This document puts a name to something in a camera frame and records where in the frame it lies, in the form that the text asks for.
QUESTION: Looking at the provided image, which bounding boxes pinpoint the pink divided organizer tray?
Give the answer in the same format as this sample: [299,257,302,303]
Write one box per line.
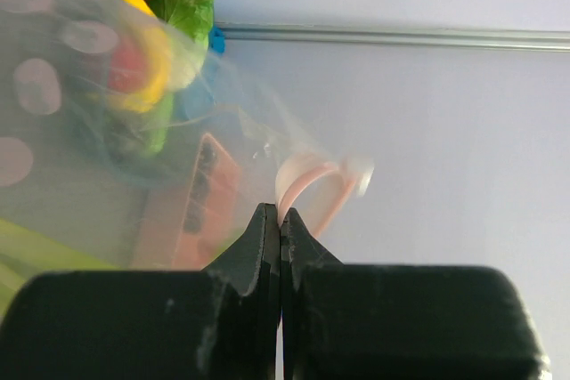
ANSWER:
[131,133,241,271]

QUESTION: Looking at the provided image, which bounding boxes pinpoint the green lettuce head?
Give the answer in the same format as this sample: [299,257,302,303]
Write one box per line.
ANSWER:
[147,0,214,90]

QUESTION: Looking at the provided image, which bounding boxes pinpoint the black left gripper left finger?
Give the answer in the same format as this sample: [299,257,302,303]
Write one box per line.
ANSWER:
[1,204,280,379]

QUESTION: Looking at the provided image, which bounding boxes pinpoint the dark items in organizer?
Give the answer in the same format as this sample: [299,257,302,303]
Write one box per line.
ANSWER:
[183,142,217,233]

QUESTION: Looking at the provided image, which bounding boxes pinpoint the green cucumber toy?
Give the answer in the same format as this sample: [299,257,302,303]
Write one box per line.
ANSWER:
[140,93,175,158]

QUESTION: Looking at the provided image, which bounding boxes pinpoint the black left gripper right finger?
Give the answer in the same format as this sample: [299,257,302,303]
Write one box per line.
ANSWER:
[281,210,552,379]

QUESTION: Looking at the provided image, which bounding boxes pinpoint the red tomato toy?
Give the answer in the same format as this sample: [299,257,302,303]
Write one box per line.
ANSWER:
[108,36,148,93]

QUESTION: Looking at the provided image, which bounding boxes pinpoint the clear pink-dotted zip bag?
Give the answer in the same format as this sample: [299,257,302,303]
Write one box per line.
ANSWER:
[0,0,375,272]

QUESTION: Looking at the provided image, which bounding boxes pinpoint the yellow banana bunch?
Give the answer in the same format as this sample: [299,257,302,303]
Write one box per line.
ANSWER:
[86,20,171,114]

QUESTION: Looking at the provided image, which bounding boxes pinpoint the teal food tray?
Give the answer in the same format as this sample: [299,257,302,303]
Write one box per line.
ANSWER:
[61,0,214,176]

